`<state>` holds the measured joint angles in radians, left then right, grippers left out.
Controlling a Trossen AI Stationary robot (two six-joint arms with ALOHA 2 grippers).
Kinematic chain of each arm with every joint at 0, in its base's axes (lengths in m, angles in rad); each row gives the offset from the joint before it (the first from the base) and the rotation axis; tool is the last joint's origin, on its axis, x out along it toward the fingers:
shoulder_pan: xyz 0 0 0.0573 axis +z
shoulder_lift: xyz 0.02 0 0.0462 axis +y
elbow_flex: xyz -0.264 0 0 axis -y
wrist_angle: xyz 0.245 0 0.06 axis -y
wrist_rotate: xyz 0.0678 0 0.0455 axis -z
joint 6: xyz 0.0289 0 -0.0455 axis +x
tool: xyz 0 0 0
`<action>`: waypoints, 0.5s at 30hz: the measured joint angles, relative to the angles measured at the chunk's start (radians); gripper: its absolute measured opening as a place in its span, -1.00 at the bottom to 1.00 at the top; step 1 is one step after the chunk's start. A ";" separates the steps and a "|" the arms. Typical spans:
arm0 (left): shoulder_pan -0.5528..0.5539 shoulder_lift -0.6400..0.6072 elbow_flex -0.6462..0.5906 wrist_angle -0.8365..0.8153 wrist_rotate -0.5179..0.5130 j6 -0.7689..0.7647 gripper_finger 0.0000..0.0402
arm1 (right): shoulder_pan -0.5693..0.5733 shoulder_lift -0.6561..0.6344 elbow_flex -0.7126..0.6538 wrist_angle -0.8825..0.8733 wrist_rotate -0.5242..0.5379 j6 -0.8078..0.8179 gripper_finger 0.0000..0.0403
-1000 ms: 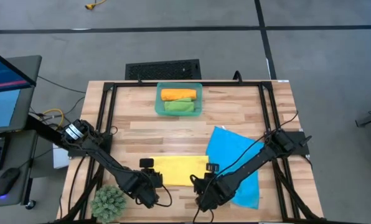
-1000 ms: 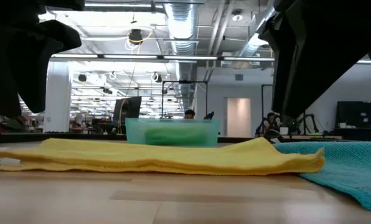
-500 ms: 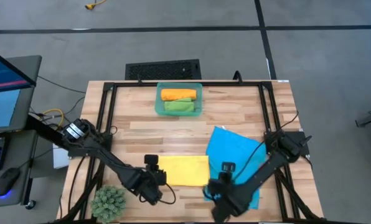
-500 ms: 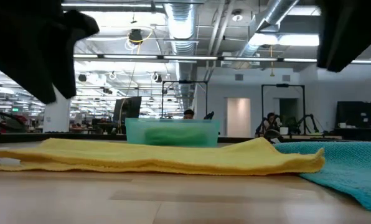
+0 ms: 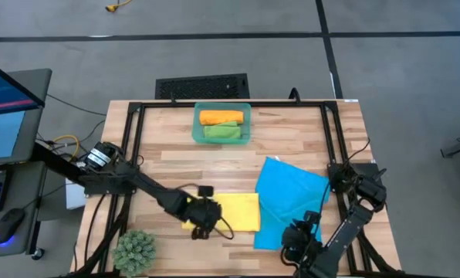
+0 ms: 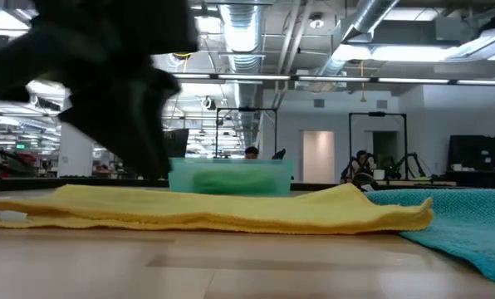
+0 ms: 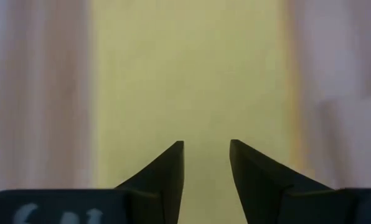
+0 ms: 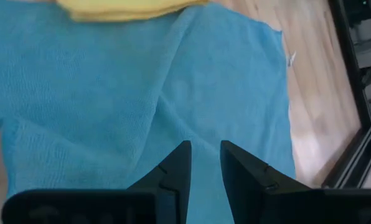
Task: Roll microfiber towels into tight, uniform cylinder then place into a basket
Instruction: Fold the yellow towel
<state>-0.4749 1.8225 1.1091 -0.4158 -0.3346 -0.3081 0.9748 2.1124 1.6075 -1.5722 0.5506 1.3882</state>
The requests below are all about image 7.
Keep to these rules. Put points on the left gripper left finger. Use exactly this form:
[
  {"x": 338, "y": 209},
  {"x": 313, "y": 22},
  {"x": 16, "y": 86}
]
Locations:
[{"x": 160, "y": 186}]

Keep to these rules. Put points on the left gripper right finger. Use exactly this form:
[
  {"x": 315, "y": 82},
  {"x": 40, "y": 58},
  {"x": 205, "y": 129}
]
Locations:
[{"x": 260, "y": 186}]

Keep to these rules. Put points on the yellow microfiber towel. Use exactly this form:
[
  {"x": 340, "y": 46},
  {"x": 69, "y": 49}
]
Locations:
[{"x": 188, "y": 77}]

